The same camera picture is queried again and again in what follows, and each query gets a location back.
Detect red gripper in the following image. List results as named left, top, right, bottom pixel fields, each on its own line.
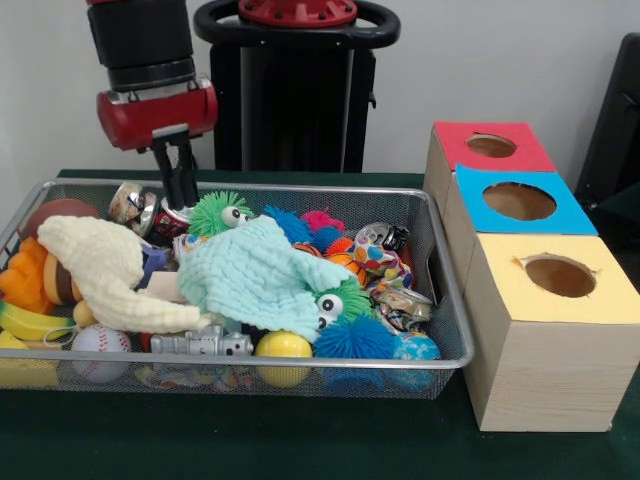
left=96, top=77, right=219, bottom=212

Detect pale yellow cloth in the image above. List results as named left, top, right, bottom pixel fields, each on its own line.
left=37, top=215, right=229, bottom=334

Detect mint green cloth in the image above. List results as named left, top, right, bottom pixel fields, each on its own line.
left=177, top=215, right=357, bottom=344

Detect clear mesh bin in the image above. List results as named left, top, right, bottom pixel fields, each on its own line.
left=0, top=178, right=477, bottom=401

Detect wooden box with three holes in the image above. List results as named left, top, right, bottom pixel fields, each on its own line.
left=423, top=121, right=640, bottom=433

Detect red soda can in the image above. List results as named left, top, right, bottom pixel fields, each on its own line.
left=152, top=200, right=197, bottom=243

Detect green fuzzy toy with eyes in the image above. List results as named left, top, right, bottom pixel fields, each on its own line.
left=188, top=191, right=254, bottom=239

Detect crushed silver can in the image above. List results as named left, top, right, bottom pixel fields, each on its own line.
left=374, top=285, right=435, bottom=333
left=108, top=181, right=159, bottom=239

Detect purple block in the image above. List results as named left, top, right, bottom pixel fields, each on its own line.
left=140, top=245, right=171, bottom=289

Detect small wooden block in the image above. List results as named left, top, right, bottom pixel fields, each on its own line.
left=148, top=272, right=191, bottom=304

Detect brown toy football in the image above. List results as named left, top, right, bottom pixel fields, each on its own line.
left=24, top=198, right=101, bottom=239

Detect blue fuzzy toy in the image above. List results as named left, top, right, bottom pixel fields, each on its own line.
left=262, top=206, right=315, bottom=247

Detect pink fuzzy toy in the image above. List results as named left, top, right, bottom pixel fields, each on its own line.
left=300, top=208, right=347, bottom=237

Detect toy hamburger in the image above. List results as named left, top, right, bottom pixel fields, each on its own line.
left=42, top=253, right=85, bottom=307

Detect silver robot toy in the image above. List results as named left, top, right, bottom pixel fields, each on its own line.
left=150, top=326, right=255, bottom=358

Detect small orange basketball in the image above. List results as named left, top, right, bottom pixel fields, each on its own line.
left=324, top=237, right=367, bottom=287

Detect white baseball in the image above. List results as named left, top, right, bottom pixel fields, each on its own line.
left=70, top=324, right=134, bottom=384

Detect yellow ball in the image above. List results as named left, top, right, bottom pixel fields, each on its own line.
left=255, top=330, right=314, bottom=389

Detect yellow toy banana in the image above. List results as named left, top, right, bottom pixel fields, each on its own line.
left=0, top=299, right=76, bottom=342

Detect small green spiky toy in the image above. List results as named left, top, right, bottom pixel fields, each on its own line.
left=315, top=278, right=375, bottom=333

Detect silver and black can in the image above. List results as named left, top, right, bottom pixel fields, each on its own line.
left=355, top=222, right=411, bottom=253

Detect multicoloured toy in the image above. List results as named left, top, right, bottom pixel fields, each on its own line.
left=350, top=243, right=413, bottom=291

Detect blue spiky ball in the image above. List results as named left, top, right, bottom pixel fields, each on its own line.
left=312, top=315, right=397, bottom=363

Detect yellow block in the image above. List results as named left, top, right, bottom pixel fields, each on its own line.
left=0, top=332, right=61, bottom=391

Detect blue globe ball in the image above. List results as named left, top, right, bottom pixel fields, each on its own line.
left=390, top=332, right=442, bottom=391

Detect black chair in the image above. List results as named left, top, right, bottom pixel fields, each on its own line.
left=575, top=33, right=640, bottom=251

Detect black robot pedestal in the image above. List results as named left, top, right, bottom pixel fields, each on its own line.
left=194, top=0, right=402, bottom=173

